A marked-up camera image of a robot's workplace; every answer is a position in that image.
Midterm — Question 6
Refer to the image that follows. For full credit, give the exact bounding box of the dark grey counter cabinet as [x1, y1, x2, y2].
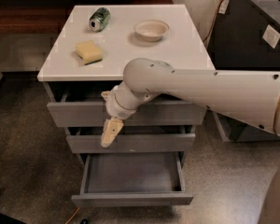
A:
[207, 0, 280, 143]

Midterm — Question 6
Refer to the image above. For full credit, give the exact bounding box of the white paper bowl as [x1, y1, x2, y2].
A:
[133, 20, 169, 42]

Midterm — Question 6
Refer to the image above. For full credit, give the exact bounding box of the grey drawer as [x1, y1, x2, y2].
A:
[48, 81, 206, 127]
[66, 126, 195, 154]
[72, 152, 192, 208]

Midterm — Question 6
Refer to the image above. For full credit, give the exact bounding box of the green soda can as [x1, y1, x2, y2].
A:
[89, 7, 110, 32]

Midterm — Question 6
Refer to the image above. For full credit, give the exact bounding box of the grey top drawer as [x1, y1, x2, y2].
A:
[48, 81, 206, 127]

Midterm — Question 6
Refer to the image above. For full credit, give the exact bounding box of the white cable tag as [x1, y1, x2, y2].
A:
[218, 0, 230, 14]

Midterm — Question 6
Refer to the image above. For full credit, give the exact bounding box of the yellow sponge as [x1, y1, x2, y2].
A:
[76, 40, 103, 64]

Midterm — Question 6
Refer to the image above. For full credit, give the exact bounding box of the grey bottom drawer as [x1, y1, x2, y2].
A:
[72, 152, 192, 208]

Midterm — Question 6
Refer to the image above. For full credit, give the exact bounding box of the white paper label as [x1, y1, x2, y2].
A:
[262, 25, 280, 49]

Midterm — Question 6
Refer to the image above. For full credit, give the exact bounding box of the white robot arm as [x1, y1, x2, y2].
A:
[101, 58, 280, 147]

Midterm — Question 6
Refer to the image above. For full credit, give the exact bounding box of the brown wooden bench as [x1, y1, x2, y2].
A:
[0, 0, 173, 35]

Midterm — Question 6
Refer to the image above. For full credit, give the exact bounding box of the grey middle drawer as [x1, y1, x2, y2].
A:
[66, 126, 195, 154]

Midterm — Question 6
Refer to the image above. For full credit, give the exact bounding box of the grey drawer cabinet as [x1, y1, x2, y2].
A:
[36, 4, 218, 173]

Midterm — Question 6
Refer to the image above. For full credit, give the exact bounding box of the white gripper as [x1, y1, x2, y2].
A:
[101, 84, 137, 147]

